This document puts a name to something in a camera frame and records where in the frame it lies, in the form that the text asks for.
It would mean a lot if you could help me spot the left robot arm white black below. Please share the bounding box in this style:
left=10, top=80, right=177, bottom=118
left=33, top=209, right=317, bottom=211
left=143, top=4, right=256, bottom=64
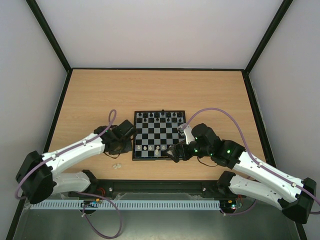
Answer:
left=15, top=119, right=136, bottom=205

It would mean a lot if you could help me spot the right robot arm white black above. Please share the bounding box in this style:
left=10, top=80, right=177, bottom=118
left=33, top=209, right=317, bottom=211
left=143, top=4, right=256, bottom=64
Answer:
left=164, top=123, right=317, bottom=224

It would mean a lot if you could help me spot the white piece pair front left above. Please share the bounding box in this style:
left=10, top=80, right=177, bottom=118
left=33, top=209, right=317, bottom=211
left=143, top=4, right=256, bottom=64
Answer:
left=112, top=163, right=122, bottom=169

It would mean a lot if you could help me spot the black white chessboard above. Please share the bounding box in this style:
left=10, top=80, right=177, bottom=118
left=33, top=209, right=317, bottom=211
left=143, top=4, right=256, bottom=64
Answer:
left=132, top=110, right=186, bottom=161

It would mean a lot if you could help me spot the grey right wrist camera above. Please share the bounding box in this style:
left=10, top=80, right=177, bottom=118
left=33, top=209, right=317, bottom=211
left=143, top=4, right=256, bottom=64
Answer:
left=177, top=123, right=195, bottom=145

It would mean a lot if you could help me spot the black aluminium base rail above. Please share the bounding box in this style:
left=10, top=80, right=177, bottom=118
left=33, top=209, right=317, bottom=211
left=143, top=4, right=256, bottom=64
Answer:
left=67, top=178, right=251, bottom=200

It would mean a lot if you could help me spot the white cable duct strip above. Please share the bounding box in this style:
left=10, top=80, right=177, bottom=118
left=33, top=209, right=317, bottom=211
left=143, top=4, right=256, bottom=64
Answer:
left=30, top=199, right=221, bottom=211

